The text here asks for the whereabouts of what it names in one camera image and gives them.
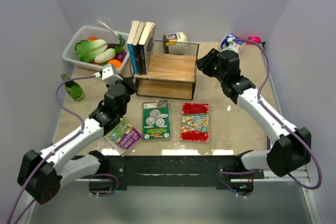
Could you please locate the green coin book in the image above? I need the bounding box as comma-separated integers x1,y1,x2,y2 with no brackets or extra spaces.
142,100,171,141

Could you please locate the green glass bottle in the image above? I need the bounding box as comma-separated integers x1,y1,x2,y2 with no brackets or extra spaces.
65,81,85,101

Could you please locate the Little Women book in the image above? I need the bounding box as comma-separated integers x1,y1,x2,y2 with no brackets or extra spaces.
138,22,156,74

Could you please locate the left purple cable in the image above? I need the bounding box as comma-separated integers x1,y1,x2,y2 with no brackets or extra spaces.
5,74,100,224

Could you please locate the orange toy fruit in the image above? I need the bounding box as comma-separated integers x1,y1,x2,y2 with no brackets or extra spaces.
108,59,122,68

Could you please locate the toy cabbage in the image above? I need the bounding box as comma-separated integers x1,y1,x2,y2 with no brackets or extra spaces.
75,39,108,63

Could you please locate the purple 117-storey treehouse book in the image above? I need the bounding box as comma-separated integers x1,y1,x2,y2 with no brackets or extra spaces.
104,118,142,156

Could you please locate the toy spring onion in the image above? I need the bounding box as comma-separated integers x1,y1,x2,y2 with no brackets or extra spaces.
97,19,127,54

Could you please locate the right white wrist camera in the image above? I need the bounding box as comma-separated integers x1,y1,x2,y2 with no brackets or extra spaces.
220,38,238,53

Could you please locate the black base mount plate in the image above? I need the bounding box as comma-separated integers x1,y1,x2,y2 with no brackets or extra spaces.
89,155,264,194

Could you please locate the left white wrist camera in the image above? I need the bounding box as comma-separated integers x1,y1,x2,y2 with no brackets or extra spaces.
93,64,122,85

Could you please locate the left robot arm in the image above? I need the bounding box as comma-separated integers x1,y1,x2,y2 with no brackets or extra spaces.
17,76,136,204

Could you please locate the pink stapler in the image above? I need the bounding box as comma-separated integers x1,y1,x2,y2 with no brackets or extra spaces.
246,36,261,45

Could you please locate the blue 26-storey treehouse book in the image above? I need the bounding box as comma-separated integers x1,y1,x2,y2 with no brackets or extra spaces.
127,20,140,74

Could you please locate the wood and wire shelf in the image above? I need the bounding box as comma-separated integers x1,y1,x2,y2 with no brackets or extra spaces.
132,40,199,100

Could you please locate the white plastic basket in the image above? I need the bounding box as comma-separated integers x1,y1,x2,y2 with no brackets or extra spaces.
62,26,130,73

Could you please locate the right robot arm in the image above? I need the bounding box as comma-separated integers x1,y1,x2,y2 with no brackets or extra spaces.
196,49,311,178

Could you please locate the purple toy eggplant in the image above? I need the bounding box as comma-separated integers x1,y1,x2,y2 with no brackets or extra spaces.
114,51,127,62

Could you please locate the white toy radish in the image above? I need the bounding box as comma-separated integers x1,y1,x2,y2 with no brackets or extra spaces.
94,48,116,64

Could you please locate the dark Edward Tulane book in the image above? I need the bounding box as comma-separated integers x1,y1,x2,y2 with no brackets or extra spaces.
133,21,145,75

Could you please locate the white cartoon mug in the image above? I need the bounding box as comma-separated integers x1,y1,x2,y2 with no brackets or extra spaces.
163,32,188,55

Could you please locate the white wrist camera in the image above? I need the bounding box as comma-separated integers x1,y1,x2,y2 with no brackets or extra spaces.
93,64,122,85
220,38,238,53

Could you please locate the red patterned book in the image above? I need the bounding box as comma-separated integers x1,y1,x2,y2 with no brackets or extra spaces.
180,103,209,143

